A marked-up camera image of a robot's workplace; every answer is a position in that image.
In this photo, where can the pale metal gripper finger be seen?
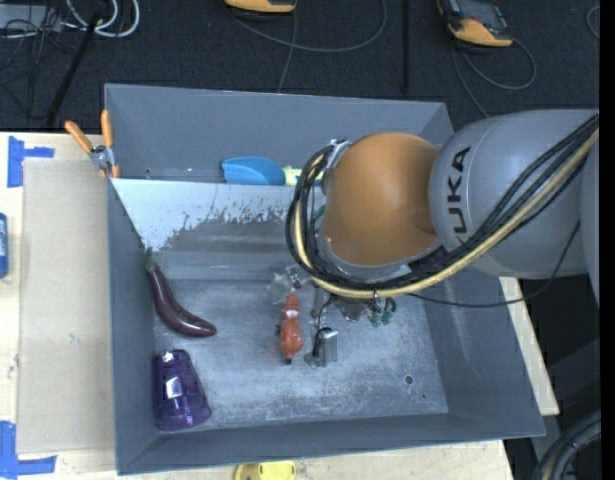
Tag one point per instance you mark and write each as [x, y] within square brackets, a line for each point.
[286, 288]
[328, 348]

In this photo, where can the yellow-green toy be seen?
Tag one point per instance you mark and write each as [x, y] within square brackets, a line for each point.
[292, 174]

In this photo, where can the grey metal bin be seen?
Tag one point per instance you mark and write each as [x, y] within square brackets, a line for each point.
[267, 393]

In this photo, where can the purple toy eggplant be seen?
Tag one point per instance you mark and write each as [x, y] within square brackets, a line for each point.
[169, 308]

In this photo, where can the blue plastic scoop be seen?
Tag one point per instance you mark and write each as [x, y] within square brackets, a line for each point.
[252, 170]

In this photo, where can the orange toy fox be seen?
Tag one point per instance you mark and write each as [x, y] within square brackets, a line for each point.
[291, 333]

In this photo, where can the pale wood flat board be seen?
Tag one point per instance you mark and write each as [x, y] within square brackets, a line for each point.
[62, 293]

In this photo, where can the purple plastic cup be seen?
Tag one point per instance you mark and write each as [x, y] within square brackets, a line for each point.
[179, 398]

